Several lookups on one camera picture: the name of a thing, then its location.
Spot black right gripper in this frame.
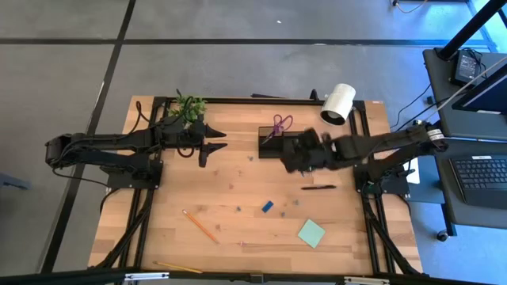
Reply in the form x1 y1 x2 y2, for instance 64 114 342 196
281 128 338 174

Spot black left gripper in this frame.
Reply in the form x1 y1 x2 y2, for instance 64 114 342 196
173 120 229 169

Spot purple handled scissors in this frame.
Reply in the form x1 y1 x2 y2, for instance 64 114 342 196
261 113 294 146

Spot black pen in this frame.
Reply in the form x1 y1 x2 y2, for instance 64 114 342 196
300 184 337 192

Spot green sticky notes pad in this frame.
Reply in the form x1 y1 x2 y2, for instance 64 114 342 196
297 218 326 249

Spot orange pencil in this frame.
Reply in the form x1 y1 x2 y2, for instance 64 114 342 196
181 209 220 245

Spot yellow pencil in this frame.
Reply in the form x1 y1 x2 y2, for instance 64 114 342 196
152 260 204 275

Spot black mesh desk organizer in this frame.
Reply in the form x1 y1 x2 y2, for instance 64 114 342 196
257 125 311 159

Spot green plant in white pot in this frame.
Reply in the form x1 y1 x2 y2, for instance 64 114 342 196
168 93 208 127

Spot dark grey desk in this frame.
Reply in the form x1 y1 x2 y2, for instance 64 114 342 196
430 136 507 230
422 47 507 142

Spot black laptop keyboard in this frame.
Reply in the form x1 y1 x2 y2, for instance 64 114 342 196
448 154 507 211

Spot black power adapter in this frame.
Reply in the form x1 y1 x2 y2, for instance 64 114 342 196
454 50 481 86

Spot black computer monitor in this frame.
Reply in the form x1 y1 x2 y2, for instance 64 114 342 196
451 59 507 116

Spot black diagonal pole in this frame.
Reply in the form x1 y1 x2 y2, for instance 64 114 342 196
439 0 507 60

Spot black aluminium table frame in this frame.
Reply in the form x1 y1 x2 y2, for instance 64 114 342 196
94 96 423 277

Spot black floor cables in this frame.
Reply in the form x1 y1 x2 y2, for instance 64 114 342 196
390 82 440 131

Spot silver metal bracket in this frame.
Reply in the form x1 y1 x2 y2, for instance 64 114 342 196
343 275 391 285
124 272 170 283

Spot orange floor cable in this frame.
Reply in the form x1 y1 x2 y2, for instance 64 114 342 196
391 0 429 15

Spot black rig frame beam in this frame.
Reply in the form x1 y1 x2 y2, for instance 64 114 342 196
0 268 507 285

